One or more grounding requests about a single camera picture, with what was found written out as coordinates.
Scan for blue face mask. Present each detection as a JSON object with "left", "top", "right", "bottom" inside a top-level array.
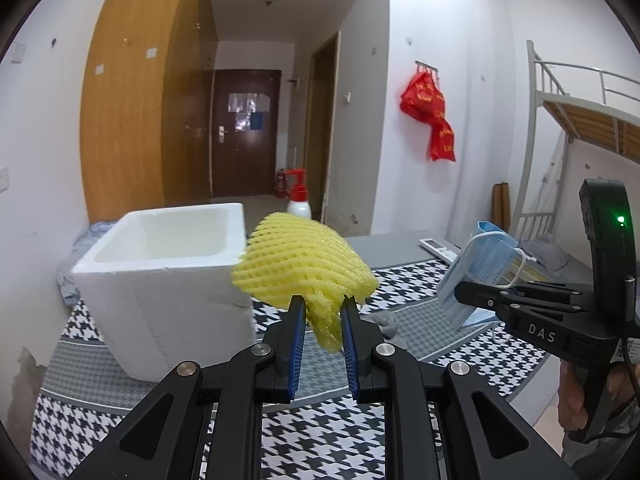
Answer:
[{"left": 436, "top": 221, "right": 530, "bottom": 328}]

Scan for yellow foam fruit net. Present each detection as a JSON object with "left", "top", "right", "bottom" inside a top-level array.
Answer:
[{"left": 231, "top": 212, "right": 378, "bottom": 353}]

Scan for grey sock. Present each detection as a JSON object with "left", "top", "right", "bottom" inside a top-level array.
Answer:
[{"left": 364, "top": 311, "right": 398, "bottom": 339}]

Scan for right human hand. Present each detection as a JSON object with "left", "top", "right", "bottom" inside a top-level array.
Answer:
[{"left": 556, "top": 336, "right": 640, "bottom": 434}]

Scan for wooden boards leaning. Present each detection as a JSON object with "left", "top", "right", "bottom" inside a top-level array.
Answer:
[{"left": 491, "top": 182, "right": 511, "bottom": 232}]

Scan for white remote control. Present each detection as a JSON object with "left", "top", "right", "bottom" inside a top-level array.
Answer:
[{"left": 419, "top": 238, "right": 458, "bottom": 264}]

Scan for white lotion pump bottle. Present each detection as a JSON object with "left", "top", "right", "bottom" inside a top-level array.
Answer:
[{"left": 285, "top": 168, "right": 312, "bottom": 220}]

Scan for red fire extinguisher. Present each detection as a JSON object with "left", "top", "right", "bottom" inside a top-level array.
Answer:
[{"left": 274, "top": 168, "right": 288, "bottom": 198}]

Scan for white styrofoam box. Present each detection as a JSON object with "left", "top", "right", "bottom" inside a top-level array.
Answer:
[{"left": 73, "top": 203, "right": 256, "bottom": 382}]

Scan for metal bunk bed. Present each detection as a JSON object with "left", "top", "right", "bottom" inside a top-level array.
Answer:
[{"left": 510, "top": 39, "right": 639, "bottom": 272}]

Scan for light blue crumpled sheet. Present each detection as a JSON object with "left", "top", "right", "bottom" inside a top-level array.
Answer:
[{"left": 56, "top": 221, "right": 115, "bottom": 308}]

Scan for dark brown entrance door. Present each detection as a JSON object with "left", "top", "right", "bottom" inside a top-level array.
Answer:
[{"left": 210, "top": 70, "right": 281, "bottom": 198}]

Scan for wooden wardrobe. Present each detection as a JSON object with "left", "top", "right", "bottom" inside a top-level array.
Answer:
[{"left": 79, "top": 0, "right": 217, "bottom": 222}]

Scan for wooden side door frame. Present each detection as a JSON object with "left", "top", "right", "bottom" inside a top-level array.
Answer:
[{"left": 304, "top": 32, "right": 340, "bottom": 221}]

